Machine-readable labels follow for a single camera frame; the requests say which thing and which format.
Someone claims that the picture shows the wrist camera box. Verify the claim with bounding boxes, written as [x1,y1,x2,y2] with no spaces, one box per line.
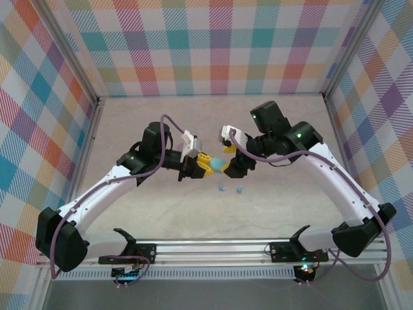
[180,130,205,162]
[216,125,248,146]

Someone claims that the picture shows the thin black cable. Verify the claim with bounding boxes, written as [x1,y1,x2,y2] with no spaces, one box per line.
[267,154,293,168]

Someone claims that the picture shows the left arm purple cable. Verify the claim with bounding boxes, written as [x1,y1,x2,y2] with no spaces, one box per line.
[50,113,191,288]

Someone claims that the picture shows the aluminium frame corner post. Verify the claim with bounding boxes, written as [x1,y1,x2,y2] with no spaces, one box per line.
[34,0,106,104]
[321,0,388,101]

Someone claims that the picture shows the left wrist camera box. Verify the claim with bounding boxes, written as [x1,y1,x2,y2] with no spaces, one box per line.
[180,130,205,162]

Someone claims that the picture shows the slotted grey cable duct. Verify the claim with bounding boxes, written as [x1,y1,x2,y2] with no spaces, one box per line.
[51,269,297,281]

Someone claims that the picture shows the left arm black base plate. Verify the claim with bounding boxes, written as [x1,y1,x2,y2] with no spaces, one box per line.
[98,242,157,265]

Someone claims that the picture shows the aluminium mounting rail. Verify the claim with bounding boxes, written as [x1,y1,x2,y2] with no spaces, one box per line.
[34,238,393,269]

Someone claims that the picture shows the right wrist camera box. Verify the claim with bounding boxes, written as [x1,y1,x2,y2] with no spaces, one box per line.
[216,125,248,146]

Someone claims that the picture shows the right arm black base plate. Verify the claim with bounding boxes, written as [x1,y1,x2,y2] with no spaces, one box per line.
[269,240,329,263]

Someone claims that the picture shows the aluminium frame side rail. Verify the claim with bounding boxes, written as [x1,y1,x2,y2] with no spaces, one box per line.
[322,92,372,207]
[61,96,106,211]

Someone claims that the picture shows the blue earbud charging case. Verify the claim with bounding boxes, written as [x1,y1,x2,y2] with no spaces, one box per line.
[211,157,227,175]

